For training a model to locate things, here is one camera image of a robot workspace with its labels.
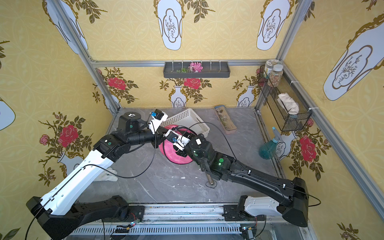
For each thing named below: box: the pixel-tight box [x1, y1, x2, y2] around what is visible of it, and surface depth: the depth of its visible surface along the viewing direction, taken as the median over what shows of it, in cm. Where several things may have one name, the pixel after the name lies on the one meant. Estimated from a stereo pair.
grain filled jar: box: [267, 64, 284, 88], surface depth 82 cm
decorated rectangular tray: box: [214, 104, 238, 134], surface depth 113 cm
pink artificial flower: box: [188, 62, 204, 73], surface depth 91 cm
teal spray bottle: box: [259, 126, 281, 160], surface depth 97 cm
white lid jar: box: [264, 59, 282, 79], surface depth 88 cm
